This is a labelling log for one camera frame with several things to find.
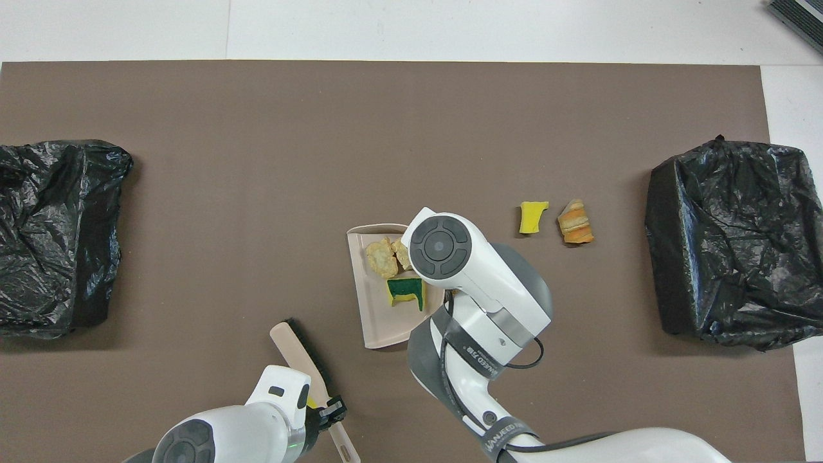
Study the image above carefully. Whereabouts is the beige brush with black bristles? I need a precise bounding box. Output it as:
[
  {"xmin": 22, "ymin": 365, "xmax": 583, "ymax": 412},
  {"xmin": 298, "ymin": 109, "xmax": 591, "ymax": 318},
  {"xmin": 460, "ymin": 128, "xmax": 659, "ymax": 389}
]
[{"xmin": 269, "ymin": 318, "xmax": 361, "ymax": 463}]

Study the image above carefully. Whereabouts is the beige plastic dustpan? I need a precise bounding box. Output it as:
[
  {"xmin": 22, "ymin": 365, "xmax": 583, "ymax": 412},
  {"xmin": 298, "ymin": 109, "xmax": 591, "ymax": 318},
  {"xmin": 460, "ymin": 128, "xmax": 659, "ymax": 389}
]
[{"xmin": 347, "ymin": 222, "xmax": 451, "ymax": 350}]

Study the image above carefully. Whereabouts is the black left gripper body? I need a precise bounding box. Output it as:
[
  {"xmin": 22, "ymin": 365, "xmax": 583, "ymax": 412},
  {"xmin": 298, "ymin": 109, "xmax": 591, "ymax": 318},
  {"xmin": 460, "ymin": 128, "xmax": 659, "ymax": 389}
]
[{"xmin": 302, "ymin": 406, "xmax": 332, "ymax": 448}]

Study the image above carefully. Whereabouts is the plain yellow sponge piece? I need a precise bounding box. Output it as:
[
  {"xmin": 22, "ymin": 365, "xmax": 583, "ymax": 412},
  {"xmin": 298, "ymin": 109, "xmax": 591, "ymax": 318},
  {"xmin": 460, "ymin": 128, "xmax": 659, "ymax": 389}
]
[{"xmin": 518, "ymin": 201, "xmax": 550, "ymax": 235}]

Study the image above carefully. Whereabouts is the orange striped sponge piece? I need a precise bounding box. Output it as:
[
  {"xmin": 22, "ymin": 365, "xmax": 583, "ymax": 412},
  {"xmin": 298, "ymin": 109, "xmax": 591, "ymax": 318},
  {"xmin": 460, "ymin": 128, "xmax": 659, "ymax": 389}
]
[{"xmin": 557, "ymin": 199, "xmax": 595, "ymax": 244}]

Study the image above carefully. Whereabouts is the grey ribbed device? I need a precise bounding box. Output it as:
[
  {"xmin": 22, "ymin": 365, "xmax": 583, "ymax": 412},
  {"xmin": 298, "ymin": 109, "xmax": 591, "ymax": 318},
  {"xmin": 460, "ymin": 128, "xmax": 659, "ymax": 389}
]
[{"xmin": 768, "ymin": 0, "xmax": 823, "ymax": 55}]

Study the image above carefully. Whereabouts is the brown table mat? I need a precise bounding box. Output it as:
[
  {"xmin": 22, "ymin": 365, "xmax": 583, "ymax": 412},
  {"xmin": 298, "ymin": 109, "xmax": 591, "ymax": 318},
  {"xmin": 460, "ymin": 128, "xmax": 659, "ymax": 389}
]
[{"xmin": 0, "ymin": 61, "xmax": 806, "ymax": 463}]

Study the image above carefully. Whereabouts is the bin with black trash bag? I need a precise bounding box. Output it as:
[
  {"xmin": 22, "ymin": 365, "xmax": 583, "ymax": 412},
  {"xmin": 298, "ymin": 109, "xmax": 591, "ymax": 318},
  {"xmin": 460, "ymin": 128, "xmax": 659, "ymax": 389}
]
[
  {"xmin": 0, "ymin": 140, "xmax": 134, "ymax": 340},
  {"xmin": 645, "ymin": 135, "xmax": 823, "ymax": 352}
]

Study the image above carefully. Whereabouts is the notched green yellow sponge piece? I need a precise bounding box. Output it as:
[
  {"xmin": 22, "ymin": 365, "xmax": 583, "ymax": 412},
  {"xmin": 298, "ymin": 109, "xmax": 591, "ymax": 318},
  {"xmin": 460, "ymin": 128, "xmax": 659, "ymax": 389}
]
[{"xmin": 386, "ymin": 275, "xmax": 426, "ymax": 312}]

